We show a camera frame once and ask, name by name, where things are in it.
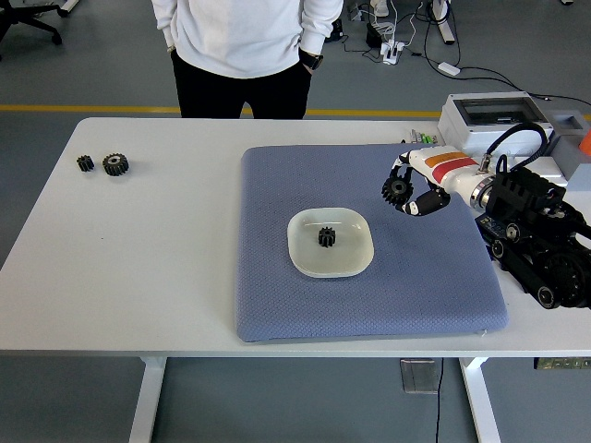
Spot white electrical enclosure box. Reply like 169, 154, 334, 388
437, 93, 554, 158

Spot black floor cable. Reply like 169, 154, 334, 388
459, 66, 591, 105

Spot grey block holder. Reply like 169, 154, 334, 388
544, 109, 591, 193

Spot person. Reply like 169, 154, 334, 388
151, 0, 345, 120

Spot metal floor outlet plate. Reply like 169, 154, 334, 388
399, 358, 440, 395

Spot white square bowl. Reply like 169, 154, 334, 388
286, 207, 374, 281

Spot white flat box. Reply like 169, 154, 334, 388
530, 156, 569, 186

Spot blue-grey textured mat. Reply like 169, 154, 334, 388
234, 144, 510, 343

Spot white table leg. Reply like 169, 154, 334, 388
457, 357, 502, 443
127, 357, 168, 443

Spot green terminal connectors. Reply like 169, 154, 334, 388
400, 130, 439, 145

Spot white desk leg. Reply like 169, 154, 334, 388
431, 0, 456, 46

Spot black power cable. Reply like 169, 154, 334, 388
433, 357, 445, 443

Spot black office chair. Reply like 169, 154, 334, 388
0, 0, 64, 61

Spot white power strip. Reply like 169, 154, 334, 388
380, 40, 407, 66

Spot large black gear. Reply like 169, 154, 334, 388
381, 177, 416, 208
101, 153, 131, 178

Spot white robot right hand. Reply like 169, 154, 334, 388
381, 145, 481, 217

